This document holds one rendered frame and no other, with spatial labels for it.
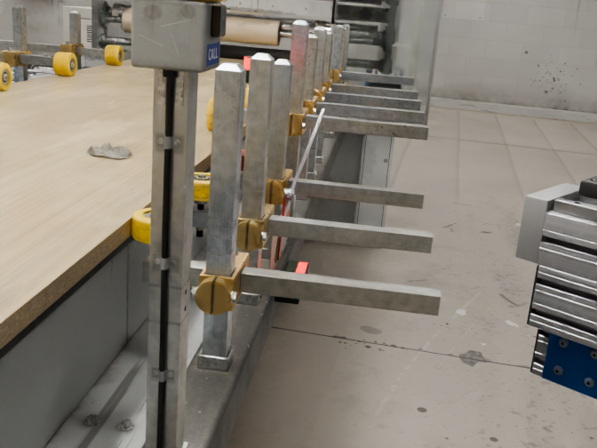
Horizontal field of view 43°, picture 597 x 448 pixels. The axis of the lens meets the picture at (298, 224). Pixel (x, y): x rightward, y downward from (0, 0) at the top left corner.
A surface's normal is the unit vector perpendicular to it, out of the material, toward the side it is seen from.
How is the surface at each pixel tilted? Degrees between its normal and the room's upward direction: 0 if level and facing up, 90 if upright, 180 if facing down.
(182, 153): 90
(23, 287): 0
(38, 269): 0
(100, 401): 0
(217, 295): 90
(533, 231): 90
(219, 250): 90
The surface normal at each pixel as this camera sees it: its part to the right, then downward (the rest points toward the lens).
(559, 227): -0.66, 0.17
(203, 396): 0.08, -0.95
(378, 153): -0.12, 0.28
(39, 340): 0.99, 0.11
